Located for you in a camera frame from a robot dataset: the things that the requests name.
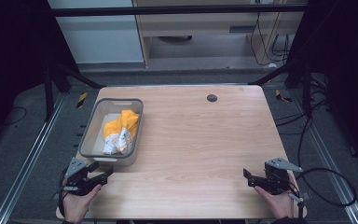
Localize grey plastic basket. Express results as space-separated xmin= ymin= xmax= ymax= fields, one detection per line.
xmin=77 ymin=97 xmax=145 ymax=167

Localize black floor cables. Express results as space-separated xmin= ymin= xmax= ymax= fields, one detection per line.
xmin=274 ymin=89 xmax=337 ymax=171

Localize black horizontal metal bar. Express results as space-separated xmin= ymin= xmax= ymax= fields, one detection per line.
xmin=48 ymin=4 xmax=309 ymax=18

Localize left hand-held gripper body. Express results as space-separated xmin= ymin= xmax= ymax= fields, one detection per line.
xmin=62 ymin=157 xmax=103 ymax=197

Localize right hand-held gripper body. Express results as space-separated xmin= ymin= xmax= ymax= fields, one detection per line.
xmin=262 ymin=157 xmax=304 ymax=195

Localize yellow and black floor tape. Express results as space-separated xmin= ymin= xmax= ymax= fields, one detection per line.
xmin=274 ymin=89 xmax=294 ymax=104
xmin=76 ymin=91 xmax=89 ymax=109

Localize white cabinet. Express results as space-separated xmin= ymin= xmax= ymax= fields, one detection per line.
xmin=48 ymin=0 xmax=145 ymax=65

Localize thin black floor cable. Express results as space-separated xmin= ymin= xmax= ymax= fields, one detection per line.
xmin=2 ymin=105 xmax=28 ymax=127

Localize black metal stand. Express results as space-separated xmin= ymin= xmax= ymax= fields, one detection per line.
xmin=247 ymin=59 xmax=313 ymax=119
xmin=42 ymin=61 xmax=107 ymax=123

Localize person's right hand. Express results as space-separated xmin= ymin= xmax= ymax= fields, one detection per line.
xmin=254 ymin=173 xmax=299 ymax=220

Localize person's left hand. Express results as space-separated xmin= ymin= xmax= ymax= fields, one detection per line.
xmin=62 ymin=184 xmax=103 ymax=224

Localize aluminium floor rail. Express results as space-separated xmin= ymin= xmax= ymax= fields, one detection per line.
xmin=291 ymin=89 xmax=358 ymax=224
xmin=0 ymin=92 xmax=68 ymax=224

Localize black looped cable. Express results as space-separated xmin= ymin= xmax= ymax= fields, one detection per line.
xmin=294 ymin=167 xmax=357 ymax=208

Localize yellow and white cloth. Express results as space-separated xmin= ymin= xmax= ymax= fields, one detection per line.
xmin=102 ymin=109 xmax=140 ymax=156

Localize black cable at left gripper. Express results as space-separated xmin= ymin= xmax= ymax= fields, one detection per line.
xmin=57 ymin=167 xmax=70 ymax=218

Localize black cables under desk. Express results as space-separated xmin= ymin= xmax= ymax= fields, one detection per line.
xmin=249 ymin=11 xmax=294 ymax=67

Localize light wooden desk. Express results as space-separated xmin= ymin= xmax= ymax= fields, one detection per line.
xmin=131 ymin=0 xmax=310 ymax=68

